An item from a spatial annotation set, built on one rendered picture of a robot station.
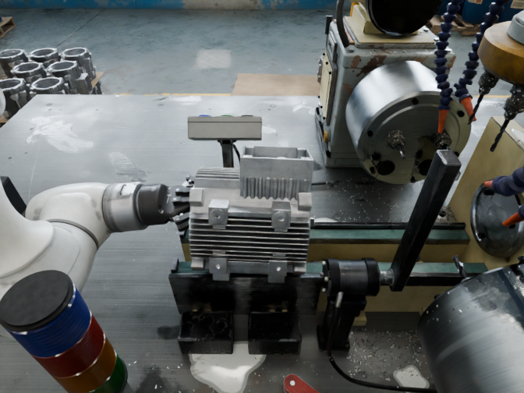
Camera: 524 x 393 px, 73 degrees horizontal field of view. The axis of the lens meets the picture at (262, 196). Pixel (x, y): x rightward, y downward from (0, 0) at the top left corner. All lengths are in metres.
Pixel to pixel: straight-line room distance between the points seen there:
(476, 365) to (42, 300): 0.44
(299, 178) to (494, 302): 0.31
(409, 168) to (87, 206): 0.70
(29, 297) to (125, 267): 0.56
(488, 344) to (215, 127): 0.64
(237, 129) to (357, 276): 0.43
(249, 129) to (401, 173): 0.38
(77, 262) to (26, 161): 0.82
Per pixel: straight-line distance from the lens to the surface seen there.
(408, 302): 0.82
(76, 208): 0.67
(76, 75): 2.83
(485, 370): 0.48
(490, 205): 0.80
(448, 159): 0.46
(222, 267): 0.60
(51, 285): 0.37
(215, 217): 0.56
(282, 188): 0.58
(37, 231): 0.59
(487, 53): 0.58
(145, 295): 0.85
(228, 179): 0.60
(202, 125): 0.83
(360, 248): 0.81
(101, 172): 1.22
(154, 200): 0.63
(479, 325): 0.49
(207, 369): 0.75
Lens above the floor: 1.49
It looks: 42 degrees down
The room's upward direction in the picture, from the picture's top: straight up
